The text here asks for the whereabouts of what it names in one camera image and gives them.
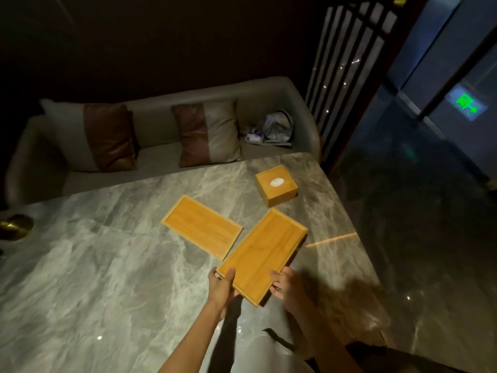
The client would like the round brass fitting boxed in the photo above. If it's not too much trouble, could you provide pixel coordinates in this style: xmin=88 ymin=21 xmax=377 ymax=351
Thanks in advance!
xmin=0 ymin=214 xmax=34 ymax=242

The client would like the beige sofa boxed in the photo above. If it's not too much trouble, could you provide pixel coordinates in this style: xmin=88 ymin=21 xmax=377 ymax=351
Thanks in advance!
xmin=5 ymin=76 xmax=321 ymax=208

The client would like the person's right forearm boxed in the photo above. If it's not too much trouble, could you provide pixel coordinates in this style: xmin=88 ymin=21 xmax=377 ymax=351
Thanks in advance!
xmin=294 ymin=299 xmax=364 ymax=373

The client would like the person's left forearm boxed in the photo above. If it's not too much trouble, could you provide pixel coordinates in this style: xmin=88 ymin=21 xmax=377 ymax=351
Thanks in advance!
xmin=158 ymin=300 xmax=227 ymax=373

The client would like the dark slatted wooden screen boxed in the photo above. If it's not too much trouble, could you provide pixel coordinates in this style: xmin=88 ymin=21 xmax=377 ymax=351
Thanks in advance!
xmin=305 ymin=0 xmax=408 ymax=161

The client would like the deep bamboo tray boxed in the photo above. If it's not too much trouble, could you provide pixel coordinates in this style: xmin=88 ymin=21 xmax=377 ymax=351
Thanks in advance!
xmin=216 ymin=208 xmax=309 ymax=307

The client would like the white plastic bag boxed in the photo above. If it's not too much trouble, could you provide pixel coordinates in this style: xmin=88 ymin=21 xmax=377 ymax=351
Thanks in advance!
xmin=262 ymin=109 xmax=294 ymax=146

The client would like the person's left hand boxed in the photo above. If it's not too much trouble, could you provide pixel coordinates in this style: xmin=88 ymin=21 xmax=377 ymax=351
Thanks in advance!
xmin=207 ymin=267 xmax=241 ymax=318

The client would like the brown and beige cushion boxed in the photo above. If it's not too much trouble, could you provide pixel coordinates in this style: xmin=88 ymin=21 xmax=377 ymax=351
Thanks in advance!
xmin=171 ymin=98 xmax=244 ymax=168
xmin=40 ymin=98 xmax=138 ymax=173

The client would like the bamboo tissue box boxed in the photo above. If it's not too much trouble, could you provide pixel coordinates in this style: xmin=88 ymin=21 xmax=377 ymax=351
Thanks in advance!
xmin=255 ymin=165 xmax=299 ymax=209

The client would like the person's right hand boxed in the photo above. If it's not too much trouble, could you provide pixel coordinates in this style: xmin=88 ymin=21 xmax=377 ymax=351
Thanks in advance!
xmin=269 ymin=267 xmax=311 ymax=312

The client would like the flat bamboo tray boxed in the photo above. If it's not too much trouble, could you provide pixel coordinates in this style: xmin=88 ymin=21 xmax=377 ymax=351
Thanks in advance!
xmin=160 ymin=194 xmax=244 ymax=261

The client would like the green exit sign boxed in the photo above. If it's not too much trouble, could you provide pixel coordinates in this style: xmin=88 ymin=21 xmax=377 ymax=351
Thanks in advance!
xmin=445 ymin=84 xmax=488 ymax=121

